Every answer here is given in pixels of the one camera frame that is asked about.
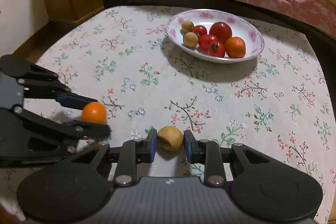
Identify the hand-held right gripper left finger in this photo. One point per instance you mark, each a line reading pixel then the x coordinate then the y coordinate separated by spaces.
pixel 152 145

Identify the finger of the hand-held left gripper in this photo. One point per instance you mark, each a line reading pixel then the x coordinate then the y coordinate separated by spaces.
pixel 73 100
pixel 86 129

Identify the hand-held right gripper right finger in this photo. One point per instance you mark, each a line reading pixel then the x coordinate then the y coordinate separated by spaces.
pixel 187 147

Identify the orange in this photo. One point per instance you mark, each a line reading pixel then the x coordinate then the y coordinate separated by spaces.
pixel 235 47
pixel 93 112

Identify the tan longan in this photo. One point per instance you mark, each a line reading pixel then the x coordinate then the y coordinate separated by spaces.
pixel 170 138
pixel 190 39
pixel 187 26

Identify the red tomato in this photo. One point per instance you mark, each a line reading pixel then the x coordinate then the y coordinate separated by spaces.
pixel 199 29
pixel 216 50
pixel 220 32
pixel 208 41

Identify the white pink-flowered plate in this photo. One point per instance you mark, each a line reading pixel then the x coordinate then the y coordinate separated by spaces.
pixel 244 27

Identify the floral white tablecloth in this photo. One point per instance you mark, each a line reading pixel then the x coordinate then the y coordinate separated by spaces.
pixel 210 108

